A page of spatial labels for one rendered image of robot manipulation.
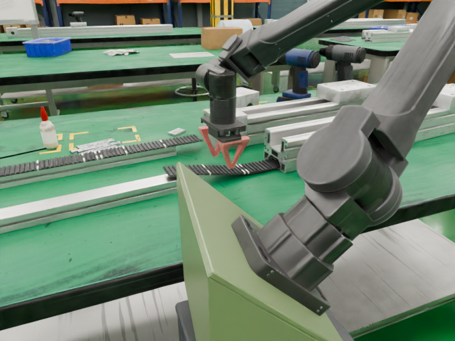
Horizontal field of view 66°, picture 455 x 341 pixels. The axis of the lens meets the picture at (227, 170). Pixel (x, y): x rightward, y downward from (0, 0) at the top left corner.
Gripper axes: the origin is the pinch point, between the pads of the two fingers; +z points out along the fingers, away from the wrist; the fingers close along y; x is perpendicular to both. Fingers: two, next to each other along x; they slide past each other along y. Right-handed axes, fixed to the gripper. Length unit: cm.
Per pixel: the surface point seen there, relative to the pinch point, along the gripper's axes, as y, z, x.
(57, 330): 28, 61, 45
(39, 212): -0.3, 2.5, 38.8
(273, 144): 1.5, -0.1, -15.4
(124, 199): -1.0, 3.8, 23.5
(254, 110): 20.2, -3.3, -21.6
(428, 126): -8, 0, -64
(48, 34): 367, -2, 10
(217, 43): 198, -2, -101
